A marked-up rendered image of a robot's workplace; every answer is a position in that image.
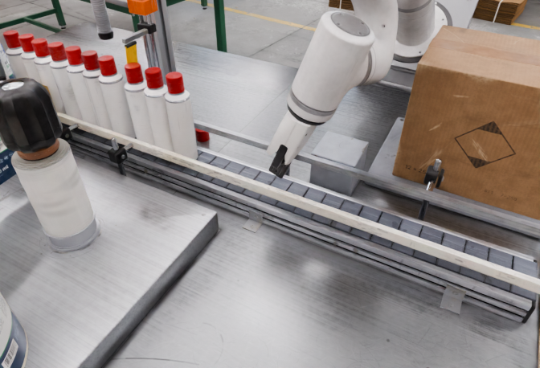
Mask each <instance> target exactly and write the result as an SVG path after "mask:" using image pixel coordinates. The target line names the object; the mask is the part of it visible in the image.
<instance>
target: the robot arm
mask: <svg viewBox="0 0 540 368"><path fill-rule="evenodd" d="M351 2H352V4H353V7H354V14H355V16H354V15H352V14H349V13H346V12H343V11H337V10H331V11H328V12H326V13H324V14H323V15H322V16H321V19H320V22H319V23H318V25H317V29H316V30H315V32H314V35H313V37H312V40H311V42H310V44H309V47H308V49H307V52H306V53H305V56H304V58H303V60H302V62H301V65H300V67H299V70H298V72H297V74H296V77H295V79H294V81H293V83H292V86H291V88H290V90H289V92H288V95H287V107H288V111H287V113H286V115H285V116H284V118H283V120H282V121H281V123H280V125H279V127H278V129H277V131H276V133H275V135H274V137H273V139H272V141H271V143H270V145H269V147H268V149H267V153H268V154H269V155H272V154H274V153H275V152H276V151H277V152H276V156H275V157H274V159H273V161H272V164H271V165H270V168H269V171H270V172H271V173H273V174H275V175H276V176H277V177H278V178H283V177H284V175H285V174H286V172H287V170H288V168H289V167H290V165H291V163H292V160H293V159H294V157H295V156H296V155H298V154H299V152H300V151H301V150H302V148H303V147H304V146H305V144H306V143H307V141H308V140H309V139H310V137H311V136H312V134H313V132H314V130H315V128H316V127H317V126H318V125H323V124H324V123H325V122H326V121H329V120H330V119H331V118H332V117H333V115H334V113H335V111H336V110H337V108H338V105H339V104H340V103H341V101H342V98H343V97H344V95H345V94H346V93H347V92H348V91H349V90H350V89H351V88H354V87H357V86H363V85H368V84H375V83H377V82H379V81H380V80H382V79H383V78H384V77H385V76H386V75H387V73H388V72H389V70H390V67H391V63H392V60H393V55H394V54H395V55H398V56H401V57H405V58H415V57H420V56H422V55H423V54H424V53H425V51H426V50H427V49H428V45H429V43H430V42H431V41H432V39H433V38H435V37H436V35H437V33H438V31H439V30H440V28H441V27H442V26H443V25H448V24H447V19H446V16H445V14H444V12H443V11H442V10H441V9H440V8H439V7H438V6H436V5H435V3H436V0H351Z"/></svg>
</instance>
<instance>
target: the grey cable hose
mask: <svg viewBox="0 0 540 368"><path fill-rule="evenodd" d="M90 1H91V5H92V11H93V14H94V18H95V20H96V26H97V30H98V36H99V37H100V39H102V40H109V39H112V38H113V30H112V28H111V25H110V21H109V17H108V11H107V7H106V4H105V0H90Z"/></svg>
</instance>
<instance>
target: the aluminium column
mask: <svg viewBox="0 0 540 368"><path fill-rule="evenodd" d="M157 8H158V10H157V11H155V12H153V13H151V19H152V23H155V24H156V29H157V31H156V32H154V38H155V42H156V47H157V56H158V60H159V65H160V68H161V70H162V78H163V82H164V85H166V86H167V83H166V75H167V74H168V73H170V72H176V66H175V60H174V50H173V44H172V38H171V33H170V23H169V17H168V12H167V6H166V0H157ZM147 39H148V44H149V52H150V56H151V61H152V65H153V67H155V62H154V58H153V50H152V45H151V41H150V36H149V34H147Z"/></svg>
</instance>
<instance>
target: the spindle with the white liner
mask: <svg viewBox="0 0 540 368"><path fill-rule="evenodd" d="M62 131H63V129H62V125H61V123H60V120H59V117H58V114H57V112H56V110H55V106H54V103H53V101H52V98H51V95H50V93H49V91H48V90H46V89H45V87H44V86H42V85H41V83H39V82H37V81H35V80H34V79H32V78H26V77H25V78H20V79H9V80H5V81H3V82H1V83H0V138H1V140H2V143H3V144H4V146H5V147H7V148H8V149H9V150H11V151H15V152H14V154H13V155H12V158H11V164H12V166H13V167H14V169H15V171H16V173H17V175H18V178H19V180H20V182H21V184H22V186H23V188H24V190H25V191H26V193H27V196H28V198H29V200H30V202H31V205H32V206H33V208H34V209H35V213H36V214H37V216H38V219H39V221H40V222H41V224H42V227H43V232H44V234H45V235H46V236H47V242H48V243H49V245H50V246H51V247H52V248H53V249H55V250H57V251H74V250H77V249H80V248H82V247H84V246H86V245H88V244H89V243H91V242H92V241H93V240H94V239H95V238H96V237H97V235H98V233H99V231H100V223H99V221H98V219H97V218H96V217H95V216H96V215H95V211H94V210H93V208H92V206H91V203H90V201H89V198H88V195H87V193H86V190H85V188H84V184H83V181H82V179H81V176H80V173H79V171H78V167H77V164H76V161H75V159H74V157H73V154H72V150H71V147H70V145H69V144H68V143H67V142H66V141H65V140H63V139H61V138H59V137H60V136H61V134H62Z"/></svg>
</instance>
